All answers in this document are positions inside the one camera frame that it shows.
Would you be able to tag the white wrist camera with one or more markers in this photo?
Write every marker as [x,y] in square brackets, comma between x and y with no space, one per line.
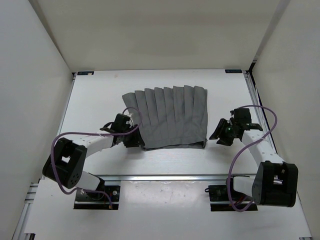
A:
[130,117]
[232,115]

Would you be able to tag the right blue corner label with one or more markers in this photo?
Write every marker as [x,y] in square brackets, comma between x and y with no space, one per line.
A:
[233,71]

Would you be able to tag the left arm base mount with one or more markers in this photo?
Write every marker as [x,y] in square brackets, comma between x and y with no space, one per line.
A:
[98,201]

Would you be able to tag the left blue corner label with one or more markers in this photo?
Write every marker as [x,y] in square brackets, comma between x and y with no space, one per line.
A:
[85,73]

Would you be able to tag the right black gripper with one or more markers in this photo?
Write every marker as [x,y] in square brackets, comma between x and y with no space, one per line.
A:
[219,132]

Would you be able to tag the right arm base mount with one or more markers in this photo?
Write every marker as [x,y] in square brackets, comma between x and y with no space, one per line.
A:
[219,201]

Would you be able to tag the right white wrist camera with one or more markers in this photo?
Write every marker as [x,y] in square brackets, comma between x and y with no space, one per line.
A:
[232,115]

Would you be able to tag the grey pleated skirt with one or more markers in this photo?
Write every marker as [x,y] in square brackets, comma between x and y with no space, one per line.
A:
[170,118]

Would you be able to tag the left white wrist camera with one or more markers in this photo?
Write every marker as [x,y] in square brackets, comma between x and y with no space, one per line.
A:
[130,117]

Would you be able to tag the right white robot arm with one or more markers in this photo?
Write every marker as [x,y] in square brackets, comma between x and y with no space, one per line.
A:
[274,184]

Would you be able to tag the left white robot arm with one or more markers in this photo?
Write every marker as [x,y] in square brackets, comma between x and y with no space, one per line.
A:
[65,164]

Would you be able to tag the blue corner label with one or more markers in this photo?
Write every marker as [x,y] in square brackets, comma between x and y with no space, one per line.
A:
[233,71]
[85,73]

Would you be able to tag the aluminium table frame rail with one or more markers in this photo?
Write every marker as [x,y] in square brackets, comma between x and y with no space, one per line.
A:
[262,120]

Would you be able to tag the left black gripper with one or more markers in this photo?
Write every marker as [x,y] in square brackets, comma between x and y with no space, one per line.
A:
[136,140]

